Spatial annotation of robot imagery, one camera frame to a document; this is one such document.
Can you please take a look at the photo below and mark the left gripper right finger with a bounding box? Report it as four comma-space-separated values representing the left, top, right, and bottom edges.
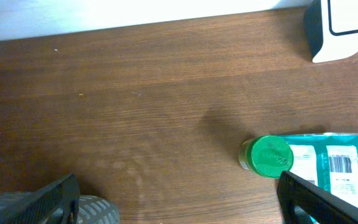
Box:
277, 171, 358, 224

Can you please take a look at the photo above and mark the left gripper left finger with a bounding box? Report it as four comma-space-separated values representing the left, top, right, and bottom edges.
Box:
0, 174, 80, 224

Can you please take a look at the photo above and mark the green white wipes pack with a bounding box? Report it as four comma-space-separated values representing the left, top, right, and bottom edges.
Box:
282, 133, 358, 208

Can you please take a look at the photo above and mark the green lid jar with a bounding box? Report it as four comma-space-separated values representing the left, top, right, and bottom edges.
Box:
238, 136, 294, 179

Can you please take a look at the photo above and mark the white barcode scanner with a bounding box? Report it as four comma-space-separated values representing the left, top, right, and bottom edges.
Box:
303, 0, 358, 63

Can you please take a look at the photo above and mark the grey plastic mesh basket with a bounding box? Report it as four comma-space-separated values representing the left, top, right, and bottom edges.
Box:
0, 191, 121, 224

